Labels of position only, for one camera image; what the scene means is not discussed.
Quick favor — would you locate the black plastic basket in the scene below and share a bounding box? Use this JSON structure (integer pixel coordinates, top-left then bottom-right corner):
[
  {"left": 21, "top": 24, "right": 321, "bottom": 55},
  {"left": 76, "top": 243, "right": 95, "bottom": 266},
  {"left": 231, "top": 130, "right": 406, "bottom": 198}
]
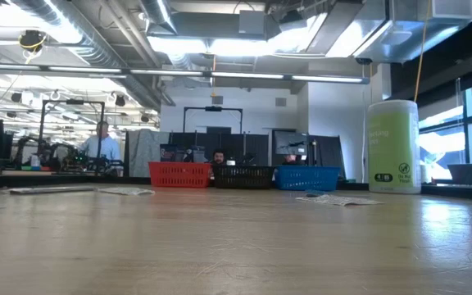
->
[{"left": 212, "top": 165, "right": 276, "bottom": 190}]

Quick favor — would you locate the black yellow cord reel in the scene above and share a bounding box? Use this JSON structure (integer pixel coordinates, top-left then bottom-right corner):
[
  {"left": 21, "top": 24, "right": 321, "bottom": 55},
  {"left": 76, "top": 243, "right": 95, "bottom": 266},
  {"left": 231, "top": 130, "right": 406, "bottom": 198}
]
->
[{"left": 17, "top": 29, "right": 48, "bottom": 65}]

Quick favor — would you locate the dark computer monitor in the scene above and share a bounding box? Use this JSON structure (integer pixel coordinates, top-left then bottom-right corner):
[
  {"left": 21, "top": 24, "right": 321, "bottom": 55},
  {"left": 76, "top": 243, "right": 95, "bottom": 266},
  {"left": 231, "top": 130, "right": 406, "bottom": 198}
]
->
[{"left": 274, "top": 129, "right": 309, "bottom": 156}]

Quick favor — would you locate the small dark screen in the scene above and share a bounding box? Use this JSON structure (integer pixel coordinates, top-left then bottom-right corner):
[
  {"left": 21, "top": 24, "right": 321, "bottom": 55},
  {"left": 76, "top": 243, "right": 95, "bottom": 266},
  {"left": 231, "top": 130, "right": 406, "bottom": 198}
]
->
[{"left": 159, "top": 143, "right": 179, "bottom": 163}]

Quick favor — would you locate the gray fabric partition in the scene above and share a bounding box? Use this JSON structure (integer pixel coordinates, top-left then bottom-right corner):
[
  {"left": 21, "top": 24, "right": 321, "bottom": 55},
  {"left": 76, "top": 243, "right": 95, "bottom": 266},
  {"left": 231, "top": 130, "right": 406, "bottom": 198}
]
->
[{"left": 125, "top": 129, "right": 170, "bottom": 178}]

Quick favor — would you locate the black metal gantry frame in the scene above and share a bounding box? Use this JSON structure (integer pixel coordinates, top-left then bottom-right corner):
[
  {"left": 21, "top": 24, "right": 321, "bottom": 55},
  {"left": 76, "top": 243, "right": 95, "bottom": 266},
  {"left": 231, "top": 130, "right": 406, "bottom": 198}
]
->
[
  {"left": 38, "top": 99, "right": 106, "bottom": 177},
  {"left": 183, "top": 105, "right": 244, "bottom": 134}
]

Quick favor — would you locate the black partition panel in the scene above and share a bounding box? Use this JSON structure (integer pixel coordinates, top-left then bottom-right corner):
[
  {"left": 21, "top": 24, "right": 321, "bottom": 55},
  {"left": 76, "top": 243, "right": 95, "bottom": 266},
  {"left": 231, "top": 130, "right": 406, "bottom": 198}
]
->
[
  {"left": 308, "top": 134, "right": 347, "bottom": 181},
  {"left": 169, "top": 131, "right": 270, "bottom": 167}
]

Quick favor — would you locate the red plastic basket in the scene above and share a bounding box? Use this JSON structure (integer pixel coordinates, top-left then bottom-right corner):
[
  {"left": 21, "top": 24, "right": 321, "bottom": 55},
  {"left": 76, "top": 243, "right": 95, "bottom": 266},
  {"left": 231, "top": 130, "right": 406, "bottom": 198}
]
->
[{"left": 148, "top": 161, "right": 213, "bottom": 188}]

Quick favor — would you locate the long ceiling light strip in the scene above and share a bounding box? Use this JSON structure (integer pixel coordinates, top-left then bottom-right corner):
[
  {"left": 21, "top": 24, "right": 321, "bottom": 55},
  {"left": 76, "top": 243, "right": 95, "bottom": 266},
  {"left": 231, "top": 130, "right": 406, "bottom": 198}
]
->
[{"left": 0, "top": 62, "right": 370, "bottom": 85}]

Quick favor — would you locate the white wipes canister green label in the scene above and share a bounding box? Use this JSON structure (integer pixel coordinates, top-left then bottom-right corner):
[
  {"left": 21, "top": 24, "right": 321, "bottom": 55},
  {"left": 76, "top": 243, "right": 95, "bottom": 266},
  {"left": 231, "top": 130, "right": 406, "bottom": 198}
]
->
[{"left": 365, "top": 99, "right": 422, "bottom": 195}]

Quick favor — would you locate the blue plastic basket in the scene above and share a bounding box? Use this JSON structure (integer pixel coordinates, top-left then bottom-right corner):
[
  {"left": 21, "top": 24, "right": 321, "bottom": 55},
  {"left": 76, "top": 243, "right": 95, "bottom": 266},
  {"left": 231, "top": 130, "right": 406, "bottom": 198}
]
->
[{"left": 275, "top": 165, "right": 341, "bottom": 192}]

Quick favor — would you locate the silver rectangular air duct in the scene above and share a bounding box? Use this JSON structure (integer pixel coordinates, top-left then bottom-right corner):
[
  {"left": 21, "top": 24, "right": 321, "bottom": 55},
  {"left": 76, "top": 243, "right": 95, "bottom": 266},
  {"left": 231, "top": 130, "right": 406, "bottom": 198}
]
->
[{"left": 325, "top": 0, "right": 472, "bottom": 65}]

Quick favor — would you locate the black comb in clear wrapper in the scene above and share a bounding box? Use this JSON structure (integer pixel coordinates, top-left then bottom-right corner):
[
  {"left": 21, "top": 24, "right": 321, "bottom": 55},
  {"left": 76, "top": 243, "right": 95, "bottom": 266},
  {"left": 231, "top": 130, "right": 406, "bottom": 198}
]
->
[{"left": 8, "top": 186, "right": 98, "bottom": 196}]

